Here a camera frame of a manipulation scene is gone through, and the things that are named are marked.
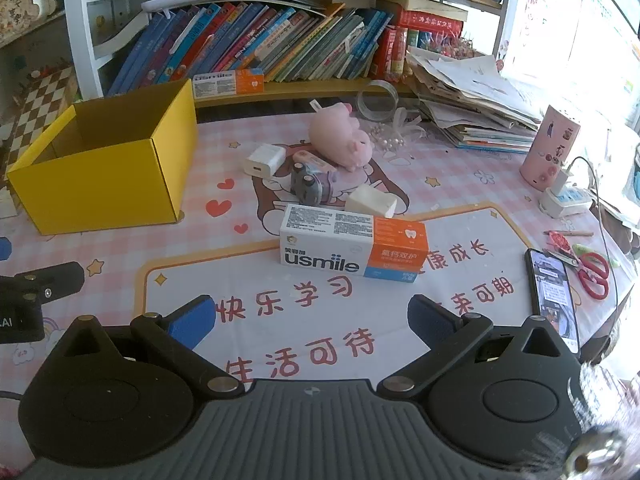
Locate pink cylinder holder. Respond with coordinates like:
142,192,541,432
519,105,582,192

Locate pink oblong case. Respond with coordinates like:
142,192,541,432
292,149,337,174

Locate clear tape ring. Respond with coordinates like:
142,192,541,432
357,80,398,122

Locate pink printed desk mat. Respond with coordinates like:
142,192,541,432
0,110,631,461

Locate wall poster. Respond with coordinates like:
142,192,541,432
515,0,587,63

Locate white desk bookshelf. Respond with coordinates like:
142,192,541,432
62,0,516,111

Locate white orange toothpaste box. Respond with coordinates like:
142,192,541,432
279,203,430,284
192,67,265,99

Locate yellow cardboard box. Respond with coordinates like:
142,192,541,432
6,79,199,237

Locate white ribbon bow with pearls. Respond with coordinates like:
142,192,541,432
370,107,427,153

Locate white power strip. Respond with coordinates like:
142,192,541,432
539,167,593,219

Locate red scissors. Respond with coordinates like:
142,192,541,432
545,246,611,301

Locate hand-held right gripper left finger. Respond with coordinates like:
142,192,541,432
52,295,246,396

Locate row of books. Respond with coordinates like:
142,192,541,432
107,2,466,96

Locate white charger adapter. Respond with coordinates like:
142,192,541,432
244,143,287,179

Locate grey toy camera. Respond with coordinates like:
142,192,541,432
291,161,335,206

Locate pile of papers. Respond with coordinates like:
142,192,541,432
405,50,543,155

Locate brown white chessboard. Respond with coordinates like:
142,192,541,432
0,65,77,161

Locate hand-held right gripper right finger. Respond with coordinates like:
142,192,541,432
376,294,581,397

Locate white wedge block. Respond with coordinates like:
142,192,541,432
345,185,398,219

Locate black smartphone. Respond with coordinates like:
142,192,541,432
525,248,582,356

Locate pink plush pig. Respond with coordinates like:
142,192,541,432
308,102,373,171

